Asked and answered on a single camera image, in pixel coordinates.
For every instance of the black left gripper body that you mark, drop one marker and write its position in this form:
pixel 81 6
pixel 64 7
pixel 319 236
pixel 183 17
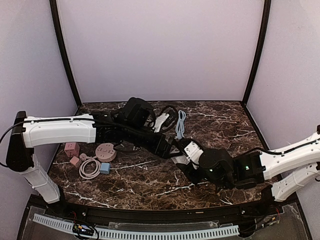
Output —
pixel 163 146

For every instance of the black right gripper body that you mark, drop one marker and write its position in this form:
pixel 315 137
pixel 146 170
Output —
pixel 189 172

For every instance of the white cube socket adapter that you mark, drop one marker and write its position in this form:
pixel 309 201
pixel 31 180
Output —
pixel 193 152

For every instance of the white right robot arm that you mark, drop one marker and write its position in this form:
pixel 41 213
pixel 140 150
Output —
pixel 302 158

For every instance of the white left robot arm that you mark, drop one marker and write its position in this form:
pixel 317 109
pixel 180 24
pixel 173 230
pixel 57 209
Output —
pixel 29 132

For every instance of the pink plug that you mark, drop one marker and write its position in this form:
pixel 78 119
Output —
pixel 83 157

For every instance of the pink round power socket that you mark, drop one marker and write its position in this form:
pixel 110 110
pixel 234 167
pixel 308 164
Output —
pixel 105 152

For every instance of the blue cube adapter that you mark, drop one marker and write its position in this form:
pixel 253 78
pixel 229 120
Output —
pixel 105 168

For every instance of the large pink cube adapter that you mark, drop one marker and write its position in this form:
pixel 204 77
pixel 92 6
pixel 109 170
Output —
pixel 72 149

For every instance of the small pink cube adapter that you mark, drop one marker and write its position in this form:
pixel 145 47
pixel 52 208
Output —
pixel 75 161

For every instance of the small green circuit board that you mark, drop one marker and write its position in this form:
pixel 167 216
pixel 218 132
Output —
pixel 82 229

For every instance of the grey slotted cable duct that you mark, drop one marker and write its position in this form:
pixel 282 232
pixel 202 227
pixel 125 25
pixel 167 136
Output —
pixel 138 231

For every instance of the left black frame post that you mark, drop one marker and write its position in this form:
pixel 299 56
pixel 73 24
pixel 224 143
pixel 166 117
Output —
pixel 63 51

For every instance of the black frame post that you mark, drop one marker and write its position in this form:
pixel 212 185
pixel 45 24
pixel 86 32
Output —
pixel 63 51
pixel 258 51

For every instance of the right black frame post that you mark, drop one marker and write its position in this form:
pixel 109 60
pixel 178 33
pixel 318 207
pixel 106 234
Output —
pixel 258 51

